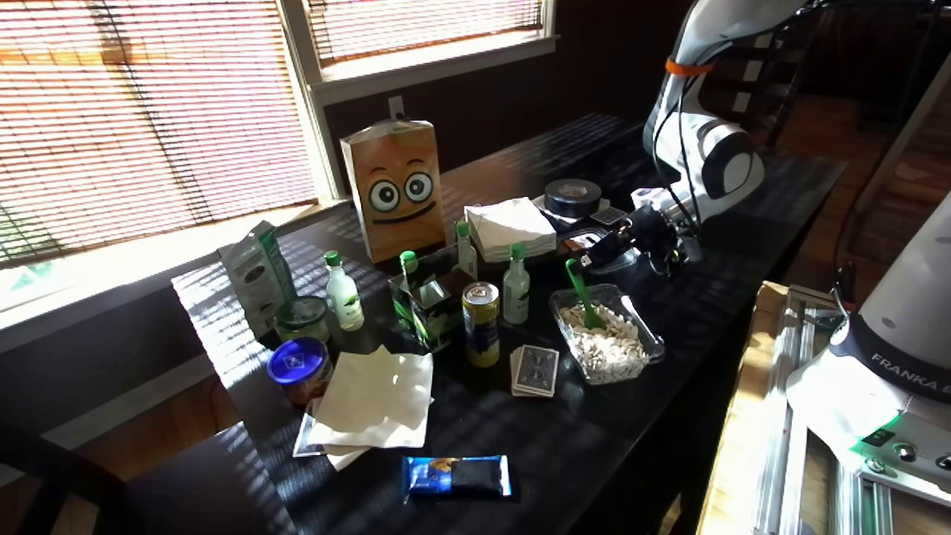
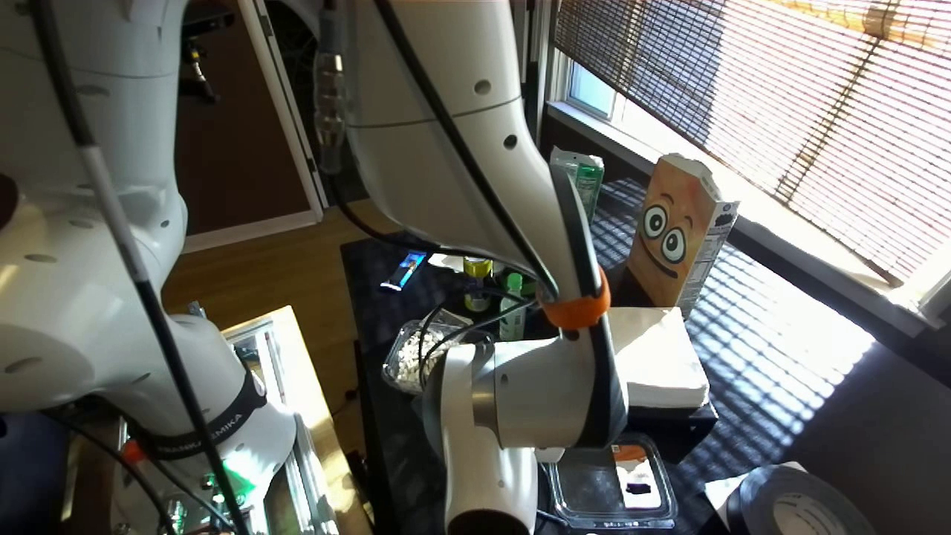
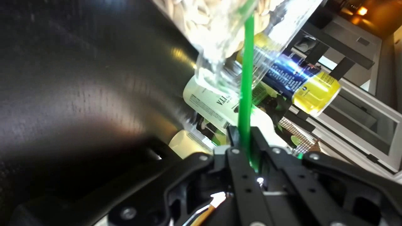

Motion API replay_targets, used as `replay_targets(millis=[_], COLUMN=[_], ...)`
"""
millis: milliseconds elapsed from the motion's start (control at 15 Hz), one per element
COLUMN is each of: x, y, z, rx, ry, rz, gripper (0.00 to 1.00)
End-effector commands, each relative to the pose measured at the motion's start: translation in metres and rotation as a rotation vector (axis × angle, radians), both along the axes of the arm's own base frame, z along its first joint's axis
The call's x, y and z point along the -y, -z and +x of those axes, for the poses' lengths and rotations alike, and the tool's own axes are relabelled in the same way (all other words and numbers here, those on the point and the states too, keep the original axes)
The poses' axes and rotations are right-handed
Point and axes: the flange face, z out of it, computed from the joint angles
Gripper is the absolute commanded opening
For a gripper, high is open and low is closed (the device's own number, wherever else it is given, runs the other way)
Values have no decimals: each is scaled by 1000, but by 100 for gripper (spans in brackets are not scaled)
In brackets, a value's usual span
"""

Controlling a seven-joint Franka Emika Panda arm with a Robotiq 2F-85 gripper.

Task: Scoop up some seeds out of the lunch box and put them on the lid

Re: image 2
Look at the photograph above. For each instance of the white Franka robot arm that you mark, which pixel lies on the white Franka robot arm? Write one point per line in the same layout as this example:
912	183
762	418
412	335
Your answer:
447	119

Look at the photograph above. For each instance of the brown paper bag with face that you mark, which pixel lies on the brown paper bag with face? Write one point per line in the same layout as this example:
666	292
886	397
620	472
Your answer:
673	238

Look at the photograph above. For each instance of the clear bottle green cap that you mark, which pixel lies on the clear bottle green cap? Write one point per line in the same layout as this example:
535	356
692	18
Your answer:
511	292

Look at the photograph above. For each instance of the blue snack bar wrapper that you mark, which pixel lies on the blue snack bar wrapper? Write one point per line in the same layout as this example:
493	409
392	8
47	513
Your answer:
404	268

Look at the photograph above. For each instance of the loose white paper sheets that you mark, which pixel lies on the loose white paper sheets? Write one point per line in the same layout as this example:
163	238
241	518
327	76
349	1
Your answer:
447	264

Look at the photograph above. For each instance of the white door frame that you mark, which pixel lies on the white door frame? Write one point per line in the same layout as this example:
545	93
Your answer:
297	149

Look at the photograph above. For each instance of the grey duct tape roll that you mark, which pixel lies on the grey duct tape roll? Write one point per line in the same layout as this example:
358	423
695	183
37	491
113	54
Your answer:
753	491

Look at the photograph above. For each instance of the white napkin stack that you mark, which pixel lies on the white napkin stack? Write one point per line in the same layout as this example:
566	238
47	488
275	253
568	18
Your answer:
663	357

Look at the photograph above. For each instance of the large window blind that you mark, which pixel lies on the large window blind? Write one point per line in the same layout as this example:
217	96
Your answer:
792	100

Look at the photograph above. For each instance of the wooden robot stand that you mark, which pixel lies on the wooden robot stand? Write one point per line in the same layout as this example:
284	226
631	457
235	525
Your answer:
315	418

